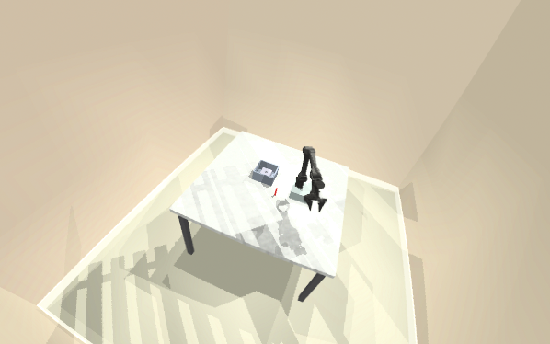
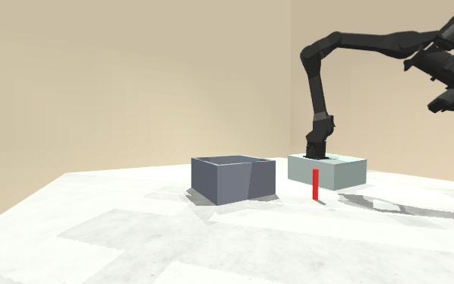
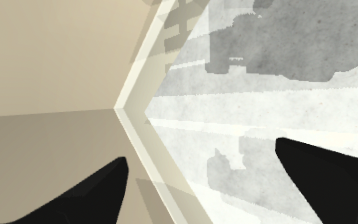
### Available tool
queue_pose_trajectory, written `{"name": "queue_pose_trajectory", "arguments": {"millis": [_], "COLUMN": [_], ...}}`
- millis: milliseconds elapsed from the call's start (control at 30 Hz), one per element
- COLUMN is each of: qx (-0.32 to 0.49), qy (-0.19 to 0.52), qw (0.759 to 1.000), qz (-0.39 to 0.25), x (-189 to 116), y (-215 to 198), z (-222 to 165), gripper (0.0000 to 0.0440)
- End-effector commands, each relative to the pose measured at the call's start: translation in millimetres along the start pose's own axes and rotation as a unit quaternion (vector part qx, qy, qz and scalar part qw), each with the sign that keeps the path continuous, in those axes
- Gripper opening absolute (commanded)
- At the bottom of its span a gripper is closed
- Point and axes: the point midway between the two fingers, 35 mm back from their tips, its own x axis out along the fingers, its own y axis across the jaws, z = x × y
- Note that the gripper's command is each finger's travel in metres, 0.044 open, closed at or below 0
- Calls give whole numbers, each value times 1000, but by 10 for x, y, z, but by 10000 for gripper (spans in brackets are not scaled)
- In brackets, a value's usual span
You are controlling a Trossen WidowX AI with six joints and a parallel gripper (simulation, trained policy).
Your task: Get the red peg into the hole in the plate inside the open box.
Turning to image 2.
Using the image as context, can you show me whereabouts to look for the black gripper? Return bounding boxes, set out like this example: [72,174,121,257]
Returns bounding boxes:
[427,55,454,113]

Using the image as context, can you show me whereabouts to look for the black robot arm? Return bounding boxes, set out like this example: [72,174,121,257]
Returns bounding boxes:
[300,16,454,160]

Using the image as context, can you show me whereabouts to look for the red peg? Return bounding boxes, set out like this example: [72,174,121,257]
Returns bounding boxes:
[312,169,319,200]

